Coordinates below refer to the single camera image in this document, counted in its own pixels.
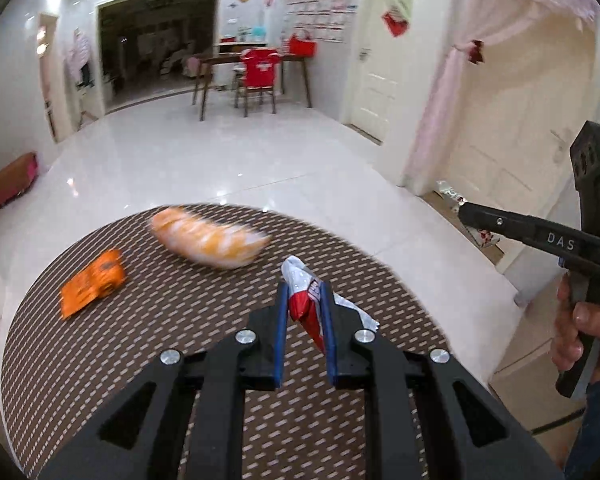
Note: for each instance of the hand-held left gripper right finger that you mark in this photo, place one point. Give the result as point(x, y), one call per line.
point(330, 340)

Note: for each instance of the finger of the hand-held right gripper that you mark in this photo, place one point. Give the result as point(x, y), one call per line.
point(495, 222)

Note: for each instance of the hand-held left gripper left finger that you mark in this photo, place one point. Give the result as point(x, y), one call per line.
point(280, 340)

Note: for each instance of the red and white wrapper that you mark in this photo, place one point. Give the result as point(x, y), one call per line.
point(302, 300)

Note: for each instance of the person's right forearm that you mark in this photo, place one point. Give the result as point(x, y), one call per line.
point(595, 435)

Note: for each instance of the person's right hand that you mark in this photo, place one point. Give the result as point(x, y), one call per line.
point(567, 340)

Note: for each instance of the red and white floor scrap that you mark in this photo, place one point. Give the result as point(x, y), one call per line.
point(487, 237)

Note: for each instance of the white and red floor packet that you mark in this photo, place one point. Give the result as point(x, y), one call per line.
point(452, 194)

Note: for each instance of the cream panel door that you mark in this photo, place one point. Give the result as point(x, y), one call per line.
point(520, 125)

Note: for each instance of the orange snack bag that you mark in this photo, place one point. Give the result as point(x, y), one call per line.
point(205, 240)

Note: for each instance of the pink lace curtain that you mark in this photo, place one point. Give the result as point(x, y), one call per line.
point(440, 110)

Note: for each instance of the round dotted brown table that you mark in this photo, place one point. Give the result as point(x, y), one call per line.
point(155, 360)

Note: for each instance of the red curtain tie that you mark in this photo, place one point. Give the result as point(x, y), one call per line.
point(476, 52)

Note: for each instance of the white panel door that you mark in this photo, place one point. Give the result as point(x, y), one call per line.
point(377, 80)

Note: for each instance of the flat orange packet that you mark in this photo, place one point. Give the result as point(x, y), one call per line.
point(92, 285)

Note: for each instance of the red door ornament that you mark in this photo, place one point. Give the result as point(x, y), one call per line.
point(396, 21)

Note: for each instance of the red bag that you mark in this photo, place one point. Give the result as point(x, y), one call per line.
point(302, 45)

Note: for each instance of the chair with red cover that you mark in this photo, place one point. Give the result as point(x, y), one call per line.
point(257, 70)

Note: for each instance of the wooden dining table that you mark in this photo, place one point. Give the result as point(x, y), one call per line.
point(220, 60)

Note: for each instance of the red padded bench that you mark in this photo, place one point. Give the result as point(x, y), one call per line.
point(7, 185)

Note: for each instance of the coat stand with pink clothes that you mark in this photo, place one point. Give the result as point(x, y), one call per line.
point(80, 60)

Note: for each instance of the wall of paper certificates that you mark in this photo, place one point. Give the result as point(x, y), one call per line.
point(320, 20)

